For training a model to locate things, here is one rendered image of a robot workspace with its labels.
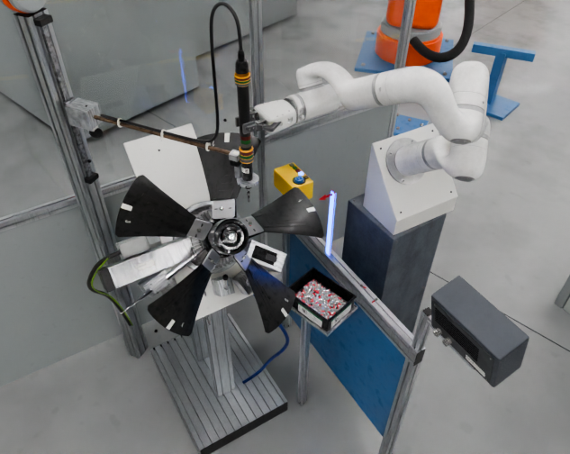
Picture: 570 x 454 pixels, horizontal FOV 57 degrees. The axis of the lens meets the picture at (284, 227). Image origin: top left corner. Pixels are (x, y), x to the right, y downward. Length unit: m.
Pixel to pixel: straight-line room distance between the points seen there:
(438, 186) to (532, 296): 1.39
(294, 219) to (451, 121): 0.68
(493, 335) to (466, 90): 0.65
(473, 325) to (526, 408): 1.47
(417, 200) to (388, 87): 0.84
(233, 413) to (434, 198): 1.36
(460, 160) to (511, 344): 0.62
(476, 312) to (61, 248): 1.74
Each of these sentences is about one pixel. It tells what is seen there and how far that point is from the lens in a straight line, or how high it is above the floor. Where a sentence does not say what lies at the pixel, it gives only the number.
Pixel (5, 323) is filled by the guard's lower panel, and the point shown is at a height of 0.46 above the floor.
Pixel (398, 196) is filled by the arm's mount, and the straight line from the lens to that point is 2.14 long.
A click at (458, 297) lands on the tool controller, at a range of 1.59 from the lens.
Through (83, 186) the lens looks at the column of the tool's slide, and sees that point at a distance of 2.14.
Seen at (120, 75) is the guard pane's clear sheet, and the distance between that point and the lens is 2.17.
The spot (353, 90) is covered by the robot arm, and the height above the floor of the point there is 1.70.
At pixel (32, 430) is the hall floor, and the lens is 2.93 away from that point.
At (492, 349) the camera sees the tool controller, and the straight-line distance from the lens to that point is 1.52.
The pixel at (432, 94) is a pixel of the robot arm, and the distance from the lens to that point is 1.42.
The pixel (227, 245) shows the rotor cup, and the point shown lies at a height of 1.21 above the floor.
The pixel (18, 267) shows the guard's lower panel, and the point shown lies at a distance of 2.52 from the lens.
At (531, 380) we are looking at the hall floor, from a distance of 3.09.
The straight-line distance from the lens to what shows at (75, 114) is 1.93.
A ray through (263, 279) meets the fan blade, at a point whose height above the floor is 1.04.
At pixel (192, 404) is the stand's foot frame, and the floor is 0.08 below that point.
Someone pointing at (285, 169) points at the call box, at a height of 1.07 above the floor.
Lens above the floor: 2.41
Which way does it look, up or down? 43 degrees down
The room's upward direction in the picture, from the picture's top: straight up
